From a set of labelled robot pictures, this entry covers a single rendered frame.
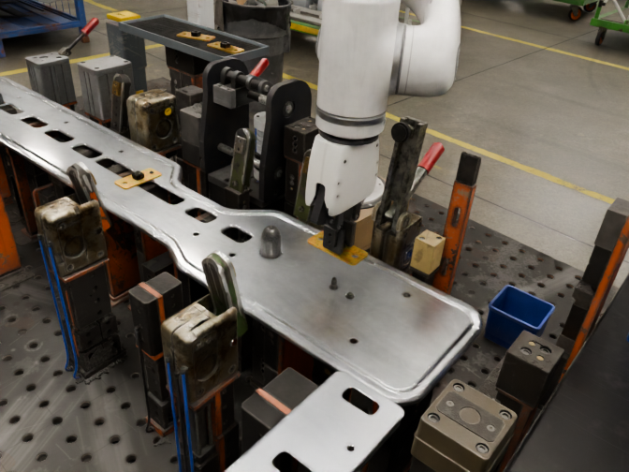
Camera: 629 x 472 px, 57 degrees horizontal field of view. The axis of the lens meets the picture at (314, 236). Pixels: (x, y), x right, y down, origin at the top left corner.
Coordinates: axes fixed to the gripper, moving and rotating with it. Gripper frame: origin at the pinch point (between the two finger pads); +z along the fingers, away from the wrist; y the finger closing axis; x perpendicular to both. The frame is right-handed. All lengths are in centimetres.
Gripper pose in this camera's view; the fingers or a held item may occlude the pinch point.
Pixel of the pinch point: (339, 234)
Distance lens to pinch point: 79.8
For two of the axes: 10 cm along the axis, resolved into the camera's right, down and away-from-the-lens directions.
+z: -0.6, 8.3, 5.5
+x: 7.7, 3.9, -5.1
